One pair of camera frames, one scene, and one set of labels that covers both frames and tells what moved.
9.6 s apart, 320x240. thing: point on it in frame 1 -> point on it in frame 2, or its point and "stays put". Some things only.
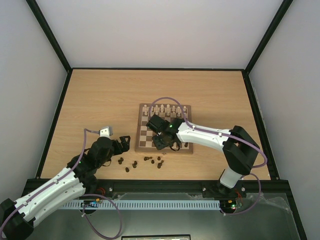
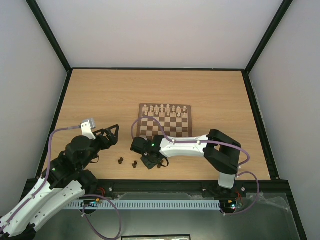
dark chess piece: (134, 165) stays put
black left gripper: (125, 145) -> (114, 140)
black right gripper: (157, 141) -> (151, 160)
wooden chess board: (144, 142) stays put
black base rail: (253, 188) stays put
